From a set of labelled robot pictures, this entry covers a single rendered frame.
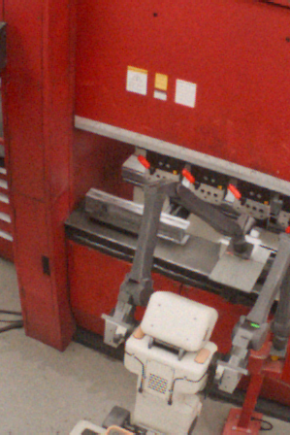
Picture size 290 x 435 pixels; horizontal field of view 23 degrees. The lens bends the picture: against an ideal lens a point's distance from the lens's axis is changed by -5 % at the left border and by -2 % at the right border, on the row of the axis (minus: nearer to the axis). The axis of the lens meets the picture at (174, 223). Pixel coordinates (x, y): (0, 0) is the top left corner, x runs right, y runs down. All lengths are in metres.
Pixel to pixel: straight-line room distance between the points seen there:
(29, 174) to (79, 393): 1.24
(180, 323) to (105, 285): 1.23
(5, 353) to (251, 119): 1.98
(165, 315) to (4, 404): 1.63
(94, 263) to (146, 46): 1.16
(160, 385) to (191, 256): 0.93
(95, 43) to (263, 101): 0.72
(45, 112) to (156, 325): 1.04
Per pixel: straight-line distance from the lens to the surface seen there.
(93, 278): 3.53
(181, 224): 3.25
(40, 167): 3.12
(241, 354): 2.42
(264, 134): 2.78
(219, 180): 2.97
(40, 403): 3.77
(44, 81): 2.85
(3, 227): 4.14
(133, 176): 3.54
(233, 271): 3.02
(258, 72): 2.65
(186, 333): 2.33
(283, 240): 2.53
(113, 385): 3.83
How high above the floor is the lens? 3.11
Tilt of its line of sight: 41 degrees down
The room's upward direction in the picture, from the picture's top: 5 degrees clockwise
